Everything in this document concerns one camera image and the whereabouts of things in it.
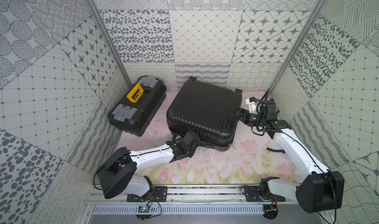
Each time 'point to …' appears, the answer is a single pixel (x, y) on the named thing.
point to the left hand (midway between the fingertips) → (205, 144)
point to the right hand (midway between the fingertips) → (234, 117)
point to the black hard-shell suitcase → (206, 109)
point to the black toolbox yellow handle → (140, 107)
